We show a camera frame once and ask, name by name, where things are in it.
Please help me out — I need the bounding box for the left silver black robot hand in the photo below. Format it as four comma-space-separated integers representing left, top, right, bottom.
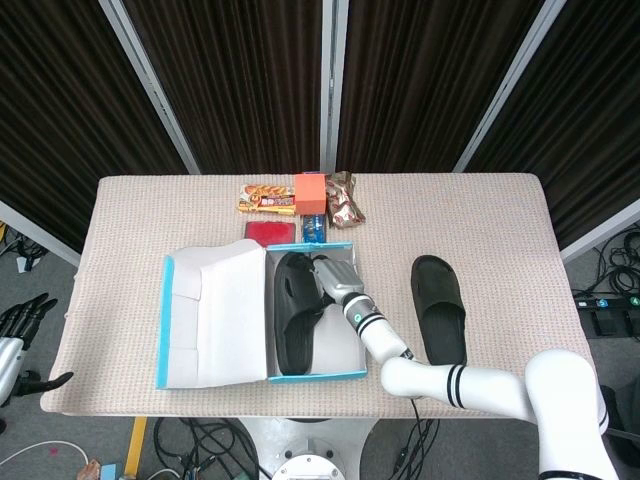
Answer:
0, 293, 75, 402

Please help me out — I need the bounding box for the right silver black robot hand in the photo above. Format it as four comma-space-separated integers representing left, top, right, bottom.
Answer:
298, 252, 365, 316

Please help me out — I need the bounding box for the black rubber slipper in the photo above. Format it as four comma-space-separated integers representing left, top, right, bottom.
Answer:
273, 252, 332, 377
410, 254, 469, 367

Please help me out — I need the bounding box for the orange cube box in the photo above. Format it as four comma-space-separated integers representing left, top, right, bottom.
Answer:
293, 172, 329, 217

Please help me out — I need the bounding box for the yellow snack packet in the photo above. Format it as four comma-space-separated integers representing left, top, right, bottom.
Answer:
236, 183, 297, 217

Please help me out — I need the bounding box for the light blue cardboard shoe box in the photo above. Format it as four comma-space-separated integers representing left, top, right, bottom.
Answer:
154, 238, 369, 391

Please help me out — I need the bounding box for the table with beige tablecloth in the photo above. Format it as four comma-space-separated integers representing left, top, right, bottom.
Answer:
40, 173, 602, 419

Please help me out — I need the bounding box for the small blue packet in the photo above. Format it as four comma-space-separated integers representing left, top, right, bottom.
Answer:
301, 213, 329, 243

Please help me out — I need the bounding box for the brown foil snack bag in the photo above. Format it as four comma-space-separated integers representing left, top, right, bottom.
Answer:
324, 170, 368, 231

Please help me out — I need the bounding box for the red flat case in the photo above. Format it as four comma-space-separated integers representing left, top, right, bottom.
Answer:
244, 221, 298, 247

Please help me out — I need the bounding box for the yellow floor tape strip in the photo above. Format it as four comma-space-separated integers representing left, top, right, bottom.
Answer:
123, 417, 149, 477

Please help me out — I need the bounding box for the dark brown pleated curtain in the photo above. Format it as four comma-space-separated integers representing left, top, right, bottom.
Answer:
335, 0, 547, 174
0, 0, 189, 254
464, 0, 640, 250
122, 0, 324, 175

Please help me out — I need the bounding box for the black foot pedal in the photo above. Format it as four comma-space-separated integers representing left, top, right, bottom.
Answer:
591, 308, 640, 343

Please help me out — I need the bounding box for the white floor cable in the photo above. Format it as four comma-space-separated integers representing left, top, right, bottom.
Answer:
0, 438, 90, 469

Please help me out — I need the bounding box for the black cable bundle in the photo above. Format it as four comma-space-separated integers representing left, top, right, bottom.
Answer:
572, 233, 640, 297
0, 222, 52, 275
152, 417, 262, 480

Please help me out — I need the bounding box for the grey partition frame post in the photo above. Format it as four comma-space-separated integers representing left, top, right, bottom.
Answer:
559, 197, 640, 265
319, 0, 350, 174
452, 0, 569, 174
0, 199, 82, 267
98, 0, 202, 175

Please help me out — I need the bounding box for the black hanging cable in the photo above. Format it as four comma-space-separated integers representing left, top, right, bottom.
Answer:
389, 394, 442, 480

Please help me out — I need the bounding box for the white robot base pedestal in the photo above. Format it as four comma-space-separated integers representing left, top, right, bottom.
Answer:
234, 417, 382, 480

